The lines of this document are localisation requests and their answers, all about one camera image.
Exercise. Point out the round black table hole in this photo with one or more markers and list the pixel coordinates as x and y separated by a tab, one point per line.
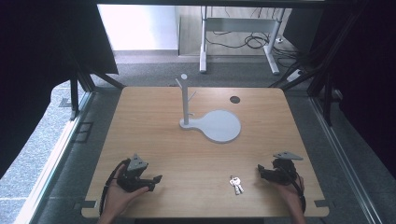
234	100

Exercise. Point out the dark curtain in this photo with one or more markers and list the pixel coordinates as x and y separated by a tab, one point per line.
37	62
370	77

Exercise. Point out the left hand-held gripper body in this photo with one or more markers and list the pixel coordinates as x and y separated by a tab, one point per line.
136	165

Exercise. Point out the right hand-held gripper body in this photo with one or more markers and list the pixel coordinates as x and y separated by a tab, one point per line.
284	169

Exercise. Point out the grey key stand with pegs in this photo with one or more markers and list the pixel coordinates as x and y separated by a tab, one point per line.
218	126

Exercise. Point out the person's left hand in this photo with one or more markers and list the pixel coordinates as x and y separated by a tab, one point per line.
120	197

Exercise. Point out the white power strip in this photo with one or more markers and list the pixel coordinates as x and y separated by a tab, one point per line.
294	75

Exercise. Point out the white metal desk frame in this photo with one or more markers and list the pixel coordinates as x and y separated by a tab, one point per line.
204	46

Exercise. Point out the black metal stand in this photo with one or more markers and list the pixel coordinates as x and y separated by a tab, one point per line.
74	96
327	93

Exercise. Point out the person's right hand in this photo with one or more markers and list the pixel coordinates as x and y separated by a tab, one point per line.
291	189

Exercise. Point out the silver bunch of keys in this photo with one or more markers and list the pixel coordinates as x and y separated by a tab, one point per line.
236	185

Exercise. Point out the white panel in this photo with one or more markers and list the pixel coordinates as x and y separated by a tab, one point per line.
137	26

